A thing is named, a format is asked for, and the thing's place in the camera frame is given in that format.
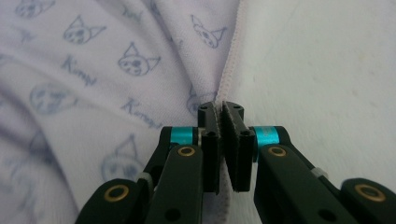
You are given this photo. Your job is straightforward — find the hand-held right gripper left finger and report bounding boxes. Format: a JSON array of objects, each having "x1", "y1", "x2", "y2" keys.
[{"x1": 161, "y1": 102, "x2": 222, "y2": 194}]

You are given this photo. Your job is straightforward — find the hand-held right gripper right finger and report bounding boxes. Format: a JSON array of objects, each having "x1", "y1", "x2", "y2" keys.
[{"x1": 221, "y1": 101, "x2": 292, "y2": 193}]

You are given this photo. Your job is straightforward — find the lavender printed towel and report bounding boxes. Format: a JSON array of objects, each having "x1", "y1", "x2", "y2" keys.
[{"x1": 0, "y1": 0, "x2": 247, "y2": 224}]

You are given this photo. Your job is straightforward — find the white grid mat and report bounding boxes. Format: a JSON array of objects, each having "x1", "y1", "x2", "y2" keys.
[{"x1": 214, "y1": 0, "x2": 396, "y2": 224}]

